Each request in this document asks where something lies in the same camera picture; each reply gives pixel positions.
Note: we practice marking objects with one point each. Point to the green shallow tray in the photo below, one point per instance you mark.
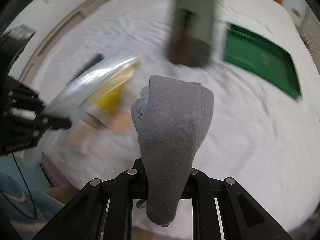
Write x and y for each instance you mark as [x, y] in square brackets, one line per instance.
[260, 56]

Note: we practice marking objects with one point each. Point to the tissue pack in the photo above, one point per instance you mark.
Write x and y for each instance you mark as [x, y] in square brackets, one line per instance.
[92, 84]

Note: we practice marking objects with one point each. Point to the dark glass jar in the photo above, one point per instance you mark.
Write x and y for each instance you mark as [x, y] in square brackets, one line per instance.
[191, 34]

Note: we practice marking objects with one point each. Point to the yellow cleaning cloth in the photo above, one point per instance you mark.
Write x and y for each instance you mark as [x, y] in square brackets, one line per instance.
[111, 101]

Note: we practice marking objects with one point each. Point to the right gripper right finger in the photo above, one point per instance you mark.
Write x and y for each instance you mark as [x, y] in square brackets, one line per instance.
[223, 209]

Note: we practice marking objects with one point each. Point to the grey fleece cloth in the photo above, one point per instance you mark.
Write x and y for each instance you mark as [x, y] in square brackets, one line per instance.
[172, 118]

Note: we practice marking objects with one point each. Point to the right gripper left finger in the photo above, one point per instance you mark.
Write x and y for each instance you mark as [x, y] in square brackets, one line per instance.
[101, 209]

